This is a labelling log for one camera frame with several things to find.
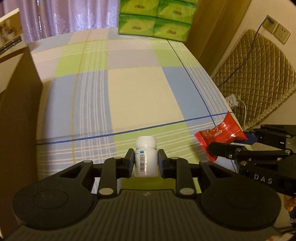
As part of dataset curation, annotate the red candy wrapper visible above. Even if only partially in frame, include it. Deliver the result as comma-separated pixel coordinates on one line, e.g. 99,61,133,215
194,112,248,162

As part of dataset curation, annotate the white pill bottle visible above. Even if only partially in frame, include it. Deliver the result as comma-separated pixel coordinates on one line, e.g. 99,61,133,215
134,136,158,178

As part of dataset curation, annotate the operator hand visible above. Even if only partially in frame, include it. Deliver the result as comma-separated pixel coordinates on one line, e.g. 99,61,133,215
283,195,296,223

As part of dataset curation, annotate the white power strip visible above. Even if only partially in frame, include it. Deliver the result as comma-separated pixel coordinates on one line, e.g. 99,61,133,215
225,94,238,110

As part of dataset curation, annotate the quilted olive cushion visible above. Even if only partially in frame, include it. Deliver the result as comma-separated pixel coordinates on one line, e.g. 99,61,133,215
211,29,295,129

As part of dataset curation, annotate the checkered tablecloth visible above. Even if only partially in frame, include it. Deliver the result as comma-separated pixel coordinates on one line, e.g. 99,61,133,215
29,28,230,179

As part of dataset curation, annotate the brown cardboard storage box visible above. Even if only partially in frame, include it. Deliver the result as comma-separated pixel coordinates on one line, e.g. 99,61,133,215
1,47,43,237

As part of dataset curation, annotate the green tissue pack stack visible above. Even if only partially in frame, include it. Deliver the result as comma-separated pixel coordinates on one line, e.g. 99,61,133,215
118,0,198,42

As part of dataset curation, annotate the white product carton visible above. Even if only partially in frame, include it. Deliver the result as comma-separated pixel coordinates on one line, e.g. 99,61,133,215
0,8,27,58

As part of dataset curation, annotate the purple curtain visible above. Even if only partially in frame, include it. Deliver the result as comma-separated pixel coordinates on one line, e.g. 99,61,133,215
1,0,119,43

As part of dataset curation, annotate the white wall socket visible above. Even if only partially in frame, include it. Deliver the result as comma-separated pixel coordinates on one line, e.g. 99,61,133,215
263,15,291,45

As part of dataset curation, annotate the black cable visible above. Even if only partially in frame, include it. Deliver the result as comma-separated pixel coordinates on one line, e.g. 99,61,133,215
217,19,275,88

